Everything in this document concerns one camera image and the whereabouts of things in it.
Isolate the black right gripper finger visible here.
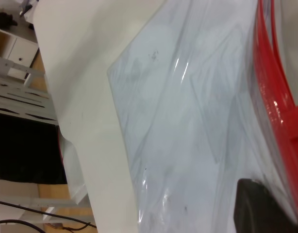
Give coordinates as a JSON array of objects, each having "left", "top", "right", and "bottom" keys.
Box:
[{"left": 232, "top": 178, "right": 298, "bottom": 233}]

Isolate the red zipper slider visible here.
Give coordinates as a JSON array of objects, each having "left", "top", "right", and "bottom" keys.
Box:
[{"left": 282, "top": 105, "right": 298, "bottom": 146}]

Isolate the clear plastic zip bag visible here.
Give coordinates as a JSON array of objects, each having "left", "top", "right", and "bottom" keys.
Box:
[{"left": 107, "top": 0, "right": 298, "bottom": 233}]

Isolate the black cloth cover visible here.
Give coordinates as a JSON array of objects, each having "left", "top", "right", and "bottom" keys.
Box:
[{"left": 0, "top": 112, "right": 68, "bottom": 185}]

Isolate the grey slotted panel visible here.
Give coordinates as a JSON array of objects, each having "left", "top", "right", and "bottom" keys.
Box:
[{"left": 0, "top": 74, "right": 58, "bottom": 126}]

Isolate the white drawer cabinet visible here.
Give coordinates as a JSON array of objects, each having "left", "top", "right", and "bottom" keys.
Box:
[{"left": 0, "top": 27, "right": 41, "bottom": 86}]

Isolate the thin black cable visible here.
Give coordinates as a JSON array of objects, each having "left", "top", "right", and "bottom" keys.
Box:
[
  {"left": 0, "top": 219, "right": 47, "bottom": 233},
  {"left": 0, "top": 199, "right": 98, "bottom": 229}
]

